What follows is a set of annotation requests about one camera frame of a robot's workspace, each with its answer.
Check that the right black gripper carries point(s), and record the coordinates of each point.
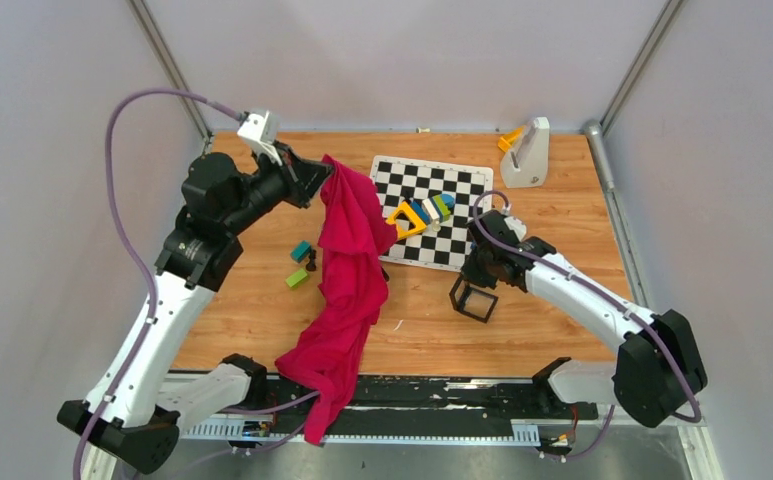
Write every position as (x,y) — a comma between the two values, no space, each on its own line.
(472,276)

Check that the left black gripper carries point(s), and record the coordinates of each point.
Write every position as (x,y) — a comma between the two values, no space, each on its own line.
(301,176)

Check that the magenta red garment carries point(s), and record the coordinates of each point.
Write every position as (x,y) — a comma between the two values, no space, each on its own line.
(328,353)

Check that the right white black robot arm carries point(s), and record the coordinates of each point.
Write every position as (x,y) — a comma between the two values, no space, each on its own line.
(657,366)

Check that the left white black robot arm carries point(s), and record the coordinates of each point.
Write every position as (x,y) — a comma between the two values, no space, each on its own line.
(127,415)

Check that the teal rectangular block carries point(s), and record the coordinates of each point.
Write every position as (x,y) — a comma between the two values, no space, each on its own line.
(301,251)

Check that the yellow triangle block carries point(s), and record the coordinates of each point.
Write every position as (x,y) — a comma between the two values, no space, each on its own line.
(406,221)

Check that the black chess piece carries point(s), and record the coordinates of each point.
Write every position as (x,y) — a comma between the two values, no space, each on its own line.
(311,265)

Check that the black white chessboard mat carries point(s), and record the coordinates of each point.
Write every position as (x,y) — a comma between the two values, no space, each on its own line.
(443,246)

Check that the green rectangular block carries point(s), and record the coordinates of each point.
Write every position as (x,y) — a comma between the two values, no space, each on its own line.
(297,278)

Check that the white metronome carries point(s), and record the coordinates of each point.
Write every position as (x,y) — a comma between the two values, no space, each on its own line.
(526,165)

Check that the yellow toy behind metronome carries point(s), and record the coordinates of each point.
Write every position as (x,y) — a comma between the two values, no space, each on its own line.
(508,140)

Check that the grey metal pipe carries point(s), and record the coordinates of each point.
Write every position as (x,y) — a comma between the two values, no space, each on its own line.
(594,134)

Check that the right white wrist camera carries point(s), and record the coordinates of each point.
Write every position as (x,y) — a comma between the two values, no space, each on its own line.
(513,231)

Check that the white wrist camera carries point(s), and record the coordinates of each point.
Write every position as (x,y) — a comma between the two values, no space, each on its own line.
(258,131)
(513,231)

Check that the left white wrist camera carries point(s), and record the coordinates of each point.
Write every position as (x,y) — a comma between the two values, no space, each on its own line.
(258,131)

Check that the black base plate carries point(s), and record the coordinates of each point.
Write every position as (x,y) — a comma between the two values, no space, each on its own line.
(416,407)

